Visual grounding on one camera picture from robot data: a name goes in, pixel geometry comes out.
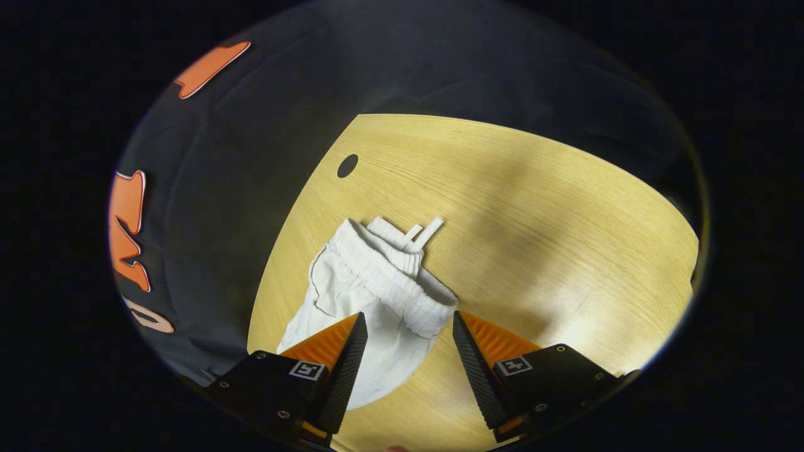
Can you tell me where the black backdrop cloth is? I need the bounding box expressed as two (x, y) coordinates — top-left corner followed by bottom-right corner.
(110, 3), (707, 387)

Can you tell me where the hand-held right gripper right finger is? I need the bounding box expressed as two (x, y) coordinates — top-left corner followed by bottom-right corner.
(452, 310), (641, 444)

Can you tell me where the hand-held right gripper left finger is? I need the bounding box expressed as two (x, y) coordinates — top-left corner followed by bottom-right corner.
(203, 311), (369, 449)

